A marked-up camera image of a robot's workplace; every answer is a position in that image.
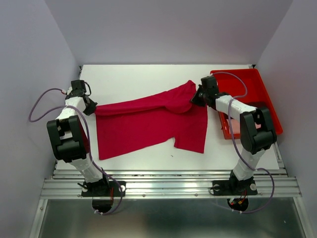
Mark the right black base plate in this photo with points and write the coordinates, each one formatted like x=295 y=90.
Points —
x=230 y=188

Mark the pink rolled t-shirt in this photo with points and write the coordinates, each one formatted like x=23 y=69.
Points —
x=236 y=126

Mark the dark maroon rolled t-shirt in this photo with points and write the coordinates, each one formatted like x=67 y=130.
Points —
x=257 y=104

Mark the red t-shirt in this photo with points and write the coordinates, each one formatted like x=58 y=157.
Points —
x=133 y=125

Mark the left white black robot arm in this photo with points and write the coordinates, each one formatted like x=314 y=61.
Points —
x=70 y=142

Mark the red plastic bin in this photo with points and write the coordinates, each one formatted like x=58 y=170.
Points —
x=239 y=82

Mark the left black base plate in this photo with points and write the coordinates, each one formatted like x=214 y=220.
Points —
x=103 y=191

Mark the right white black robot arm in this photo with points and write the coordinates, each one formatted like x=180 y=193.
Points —
x=257 y=134

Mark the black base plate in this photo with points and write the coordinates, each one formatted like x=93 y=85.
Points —
x=103 y=191
x=230 y=188

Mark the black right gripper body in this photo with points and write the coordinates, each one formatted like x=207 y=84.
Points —
x=204 y=94

